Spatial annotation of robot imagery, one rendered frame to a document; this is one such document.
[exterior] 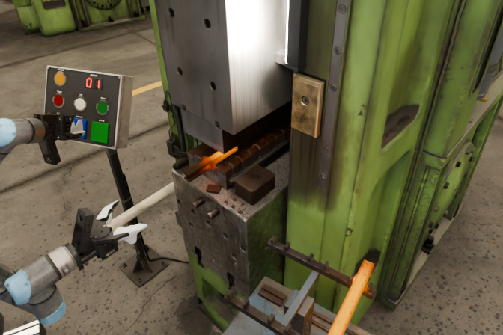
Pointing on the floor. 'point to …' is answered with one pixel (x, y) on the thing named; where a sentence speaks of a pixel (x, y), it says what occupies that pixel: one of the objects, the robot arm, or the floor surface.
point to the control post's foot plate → (140, 278)
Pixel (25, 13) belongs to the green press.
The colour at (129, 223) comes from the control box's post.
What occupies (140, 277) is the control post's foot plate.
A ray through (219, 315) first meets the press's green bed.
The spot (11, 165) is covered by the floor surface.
